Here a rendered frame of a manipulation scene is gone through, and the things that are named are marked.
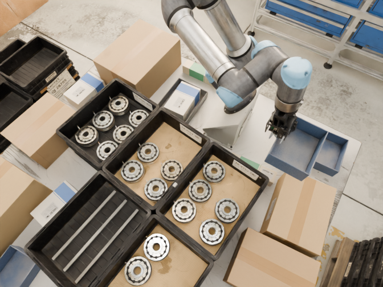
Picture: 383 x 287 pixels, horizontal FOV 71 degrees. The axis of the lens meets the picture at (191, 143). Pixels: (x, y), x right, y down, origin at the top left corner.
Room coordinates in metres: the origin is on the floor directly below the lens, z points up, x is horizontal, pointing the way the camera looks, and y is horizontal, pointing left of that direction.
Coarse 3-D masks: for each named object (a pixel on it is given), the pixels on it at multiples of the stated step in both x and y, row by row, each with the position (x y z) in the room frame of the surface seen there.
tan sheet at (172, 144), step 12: (156, 132) 0.64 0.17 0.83; (168, 132) 0.64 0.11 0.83; (156, 144) 0.58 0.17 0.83; (168, 144) 0.58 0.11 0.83; (180, 144) 0.58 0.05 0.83; (192, 144) 0.58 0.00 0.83; (132, 156) 0.52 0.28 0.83; (168, 156) 0.51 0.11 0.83; (180, 156) 0.51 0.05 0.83; (192, 156) 0.51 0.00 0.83; (144, 168) 0.45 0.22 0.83; (156, 168) 0.45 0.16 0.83; (120, 180) 0.40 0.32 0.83; (144, 180) 0.40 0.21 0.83; (144, 192) 0.34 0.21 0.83
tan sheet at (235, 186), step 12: (228, 168) 0.45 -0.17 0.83; (228, 180) 0.39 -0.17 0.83; (240, 180) 0.39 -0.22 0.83; (216, 192) 0.34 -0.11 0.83; (228, 192) 0.34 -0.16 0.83; (240, 192) 0.34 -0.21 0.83; (252, 192) 0.34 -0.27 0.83; (204, 204) 0.28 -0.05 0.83; (240, 204) 0.28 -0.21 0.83; (168, 216) 0.23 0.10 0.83; (204, 216) 0.23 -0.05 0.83; (240, 216) 0.23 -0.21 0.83; (192, 228) 0.18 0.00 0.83; (228, 228) 0.18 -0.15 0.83; (216, 252) 0.09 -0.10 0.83
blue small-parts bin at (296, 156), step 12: (300, 120) 0.53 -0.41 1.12; (300, 132) 0.51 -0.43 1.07; (312, 132) 0.50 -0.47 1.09; (324, 132) 0.48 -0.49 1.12; (276, 144) 0.46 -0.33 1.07; (288, 144) 0.46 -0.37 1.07; (300, 144) 0.46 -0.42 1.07; (312, 144) 0.46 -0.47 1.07; (276, 156) 0.41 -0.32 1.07; (288, 156) 0.41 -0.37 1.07; (300, 156) 0.41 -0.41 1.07; (312, 156) 0.40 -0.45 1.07; (288, 168) 0.34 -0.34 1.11; (300, 168) 0.36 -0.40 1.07; (312, 168) 0.33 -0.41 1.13; (300, 180) 0.31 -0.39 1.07
